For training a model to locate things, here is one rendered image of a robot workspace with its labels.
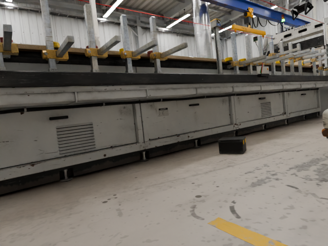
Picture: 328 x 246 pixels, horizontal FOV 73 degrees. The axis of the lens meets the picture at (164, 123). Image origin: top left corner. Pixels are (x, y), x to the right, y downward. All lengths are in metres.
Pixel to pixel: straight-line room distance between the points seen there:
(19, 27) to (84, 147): 7.72
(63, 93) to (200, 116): 1.40
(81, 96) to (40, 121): 0.34
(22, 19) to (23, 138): 7.84
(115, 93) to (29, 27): 7.79
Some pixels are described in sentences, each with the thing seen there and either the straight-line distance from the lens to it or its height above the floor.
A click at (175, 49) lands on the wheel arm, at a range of 1.67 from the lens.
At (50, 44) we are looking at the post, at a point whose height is 0.86.
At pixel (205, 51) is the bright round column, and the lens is 6.86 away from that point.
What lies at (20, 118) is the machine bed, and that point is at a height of 0.46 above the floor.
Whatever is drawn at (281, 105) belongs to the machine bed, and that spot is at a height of 0.30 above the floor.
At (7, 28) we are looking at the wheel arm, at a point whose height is 0.82.
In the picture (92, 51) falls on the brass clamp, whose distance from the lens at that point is 1.56.
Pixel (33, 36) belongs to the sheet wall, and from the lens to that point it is 9.18.
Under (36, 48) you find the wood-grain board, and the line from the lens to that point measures 1.67.
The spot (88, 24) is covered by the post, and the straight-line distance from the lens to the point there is 1.62.
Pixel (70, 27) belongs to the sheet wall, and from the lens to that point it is 9.58.
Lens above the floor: 0.41
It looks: 3 degrees down
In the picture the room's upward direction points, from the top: 6 degrees counter-clockwise
